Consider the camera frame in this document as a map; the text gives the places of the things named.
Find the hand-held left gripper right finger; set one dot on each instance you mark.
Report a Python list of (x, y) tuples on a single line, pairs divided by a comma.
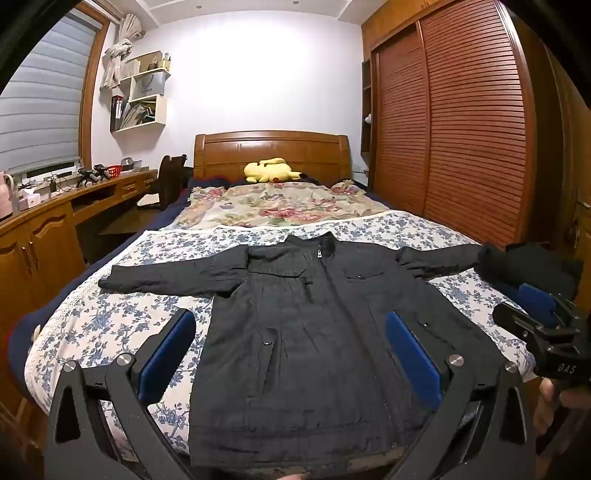
[(415, 355)]

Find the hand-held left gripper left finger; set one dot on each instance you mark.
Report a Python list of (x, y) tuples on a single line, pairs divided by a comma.
[(168, 350)]

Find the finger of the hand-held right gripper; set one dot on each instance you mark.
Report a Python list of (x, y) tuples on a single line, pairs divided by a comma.
[(538, 302)]

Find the black jacket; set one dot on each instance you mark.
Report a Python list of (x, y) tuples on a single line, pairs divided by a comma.
[(295, 346)]

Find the person's right hand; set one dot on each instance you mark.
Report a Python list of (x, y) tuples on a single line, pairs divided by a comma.
[(544, 406)]

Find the wooden bed with floral bedding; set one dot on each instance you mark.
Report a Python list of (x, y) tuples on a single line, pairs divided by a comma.
[(115, 323)]

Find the wooden pull-out board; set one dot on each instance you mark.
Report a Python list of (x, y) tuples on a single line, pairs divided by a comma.
[(124, 221)]

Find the wooden desk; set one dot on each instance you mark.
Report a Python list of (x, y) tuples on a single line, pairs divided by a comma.
[(41, 249)]

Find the wooden door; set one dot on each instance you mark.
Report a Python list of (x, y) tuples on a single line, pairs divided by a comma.
[(570, 138)]

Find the dark brown chair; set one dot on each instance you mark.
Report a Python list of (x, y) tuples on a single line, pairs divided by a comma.
[(168, 180)]

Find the pink floral quilt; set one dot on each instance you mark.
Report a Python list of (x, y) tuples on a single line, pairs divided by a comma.
[(258, 203)]

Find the red plastic basket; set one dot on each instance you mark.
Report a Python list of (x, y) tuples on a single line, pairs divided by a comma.
[(114, 172)]

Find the grey desk container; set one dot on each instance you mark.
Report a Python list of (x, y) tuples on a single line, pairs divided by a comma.
[(130, 164)]

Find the black tools on desk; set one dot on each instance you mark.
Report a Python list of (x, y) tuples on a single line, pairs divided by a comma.
[(92, 175)]

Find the wooden louvered wardrobe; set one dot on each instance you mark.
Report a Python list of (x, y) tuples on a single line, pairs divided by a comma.
[(461, 115)]

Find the white tissue box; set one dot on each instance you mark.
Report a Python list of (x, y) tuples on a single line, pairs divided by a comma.
[(30, 201)]

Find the yellow plush toy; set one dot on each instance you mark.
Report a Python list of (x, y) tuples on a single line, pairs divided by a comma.
[(270, 171)]

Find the wooden bed headboard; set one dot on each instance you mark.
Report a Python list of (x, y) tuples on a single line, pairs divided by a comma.
[(231, 152)]

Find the pink kettle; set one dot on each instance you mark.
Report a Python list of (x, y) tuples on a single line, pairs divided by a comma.
[(5, 196)]

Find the stack of papers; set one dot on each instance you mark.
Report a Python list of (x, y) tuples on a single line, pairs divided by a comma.
[(145, 113)]

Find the row of binders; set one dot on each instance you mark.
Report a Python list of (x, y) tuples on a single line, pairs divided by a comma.
[(117, 113)]

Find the white paper bag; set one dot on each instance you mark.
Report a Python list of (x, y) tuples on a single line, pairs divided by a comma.
[(150, 85)]

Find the grey window blind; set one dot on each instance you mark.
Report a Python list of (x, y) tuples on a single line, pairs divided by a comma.
[(41, 101)]

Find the beige tied curtain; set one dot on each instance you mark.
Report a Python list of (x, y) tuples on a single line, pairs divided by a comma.
[(117, 50)]

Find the white wall shelf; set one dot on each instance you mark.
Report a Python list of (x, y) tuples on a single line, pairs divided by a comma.
[(161, 110)]

